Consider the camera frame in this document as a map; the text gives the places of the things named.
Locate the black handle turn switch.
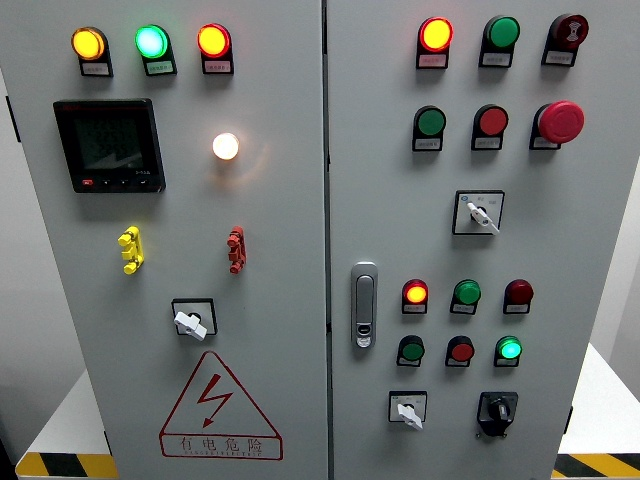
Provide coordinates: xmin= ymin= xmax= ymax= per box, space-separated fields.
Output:
xmin=476 ymin=391 xmax=520 ymax=439

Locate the silver door lock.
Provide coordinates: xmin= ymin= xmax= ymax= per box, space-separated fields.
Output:
xmin=350 ymin=261 xmax=379 ymax=350

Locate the small red round lamp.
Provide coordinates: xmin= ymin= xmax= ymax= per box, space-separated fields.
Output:
xmin=504 ymin=278 xmax=535 ymax=305
xmin=402 ymin=278 xmax=430 ymax=306

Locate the white round lamp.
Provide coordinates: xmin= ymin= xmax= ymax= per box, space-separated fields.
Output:
xmin=211 ymin=132 xmax=241 ymax=161

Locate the small green push button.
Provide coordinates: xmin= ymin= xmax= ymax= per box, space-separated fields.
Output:
xmin=398 ymin=335 xmax=426 ymax=362

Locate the small green round lamp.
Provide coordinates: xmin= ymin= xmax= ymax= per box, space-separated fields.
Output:
xmin=452 ymin=279 xmax=482 ymax=306
xmin=495 ymin=335 xmax=524 ymax=361

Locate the large green push button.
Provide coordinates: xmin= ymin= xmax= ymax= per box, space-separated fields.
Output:
xmin=483 ymin=15 xmax=521 ymax=51
xmin=413 ymin=105 xmax=448 ymax=139

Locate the small red push button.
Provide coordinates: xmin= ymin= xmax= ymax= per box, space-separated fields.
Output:
xmin=446 ymin=335 xmax=476 ymax=362

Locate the large red push button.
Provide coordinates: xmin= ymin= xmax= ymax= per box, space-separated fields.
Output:
xmin=473 ymin=103 xmax=510 ymax=138

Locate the red warning triangle sign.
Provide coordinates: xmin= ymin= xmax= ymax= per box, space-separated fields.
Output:
xmin=158 ymin=350 xmax=284 ymax=461

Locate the pale grey cabinet door with lock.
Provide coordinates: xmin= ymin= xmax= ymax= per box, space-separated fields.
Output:
xmin=325 ymin=0 xmax=640 ymax=480

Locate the black display meter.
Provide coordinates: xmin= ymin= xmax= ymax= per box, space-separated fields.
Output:
xmin=53 ymin=98 xmax=167 ymax=194

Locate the lit green round lamp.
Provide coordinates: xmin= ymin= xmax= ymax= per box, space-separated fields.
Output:
xmin=134 ymin=24 xmax=174 ymax=61

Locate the large red stop button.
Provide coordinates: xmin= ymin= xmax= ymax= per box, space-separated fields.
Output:
xmin=532 ymin=100 xmax=586 ymax=146

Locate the yellow round lamp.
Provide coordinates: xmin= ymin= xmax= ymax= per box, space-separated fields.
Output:
xmin=70 ymin=26 xmax=110 ymax=63

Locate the dark red buzzer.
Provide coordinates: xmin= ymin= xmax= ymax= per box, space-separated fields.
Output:
xmin=548 ymin=13 xmax=590 ymax=49

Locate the black yellow striped tape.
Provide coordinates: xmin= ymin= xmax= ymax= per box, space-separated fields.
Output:
xmin=551 ymin=453 xmax=640 ymax=480
xmin=15 ymin=452 xmax=120 ymax=480

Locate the small red handle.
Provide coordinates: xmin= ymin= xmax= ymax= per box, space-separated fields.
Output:
xmin=226 ymin=225 xmax=248 ymax=275

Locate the thin white handle turn switch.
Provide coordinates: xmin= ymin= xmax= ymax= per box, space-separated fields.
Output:
xmin=452 ymin=189 xmax=506 ymax=237

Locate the small yellow handle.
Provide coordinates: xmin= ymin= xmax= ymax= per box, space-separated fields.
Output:
xmin=117 ymin=225 xmax=146 ymax=275

